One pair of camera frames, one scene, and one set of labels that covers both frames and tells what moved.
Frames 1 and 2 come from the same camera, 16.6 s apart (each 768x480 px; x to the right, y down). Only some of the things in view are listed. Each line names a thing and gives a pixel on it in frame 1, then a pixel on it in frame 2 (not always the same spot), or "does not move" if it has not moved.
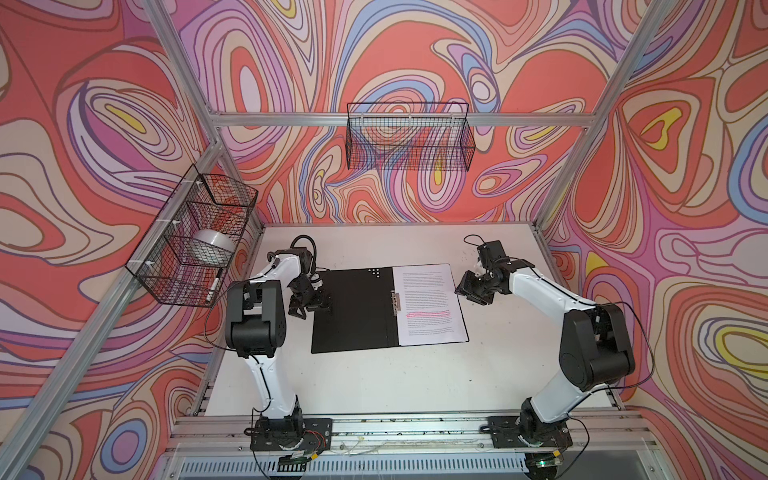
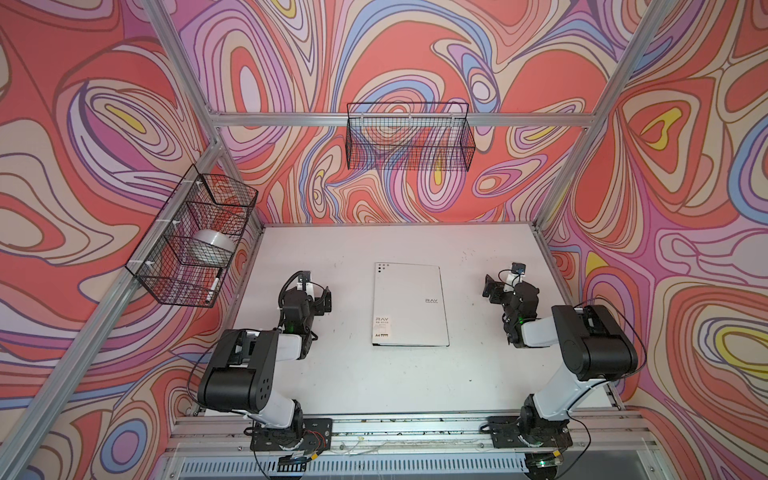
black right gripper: x=466 y=282 -> x=497 y=290
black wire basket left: x=188 y=248 does not move
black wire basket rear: x=409 y=136 does not move
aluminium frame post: x=207 y=110 does not move
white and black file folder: x=361 y=315 -> x=408 y=308
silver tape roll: x=216 y=238 does not move
